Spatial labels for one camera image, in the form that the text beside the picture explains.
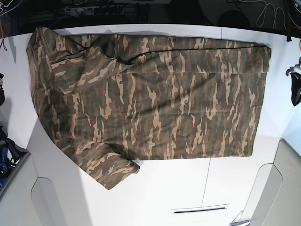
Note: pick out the camouflage T-shirt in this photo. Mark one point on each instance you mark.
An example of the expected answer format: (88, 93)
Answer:
(109, 100)

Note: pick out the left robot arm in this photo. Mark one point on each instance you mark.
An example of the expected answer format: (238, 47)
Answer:
(293, 22)

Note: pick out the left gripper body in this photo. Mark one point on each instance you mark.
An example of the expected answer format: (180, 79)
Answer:
(294, 69)

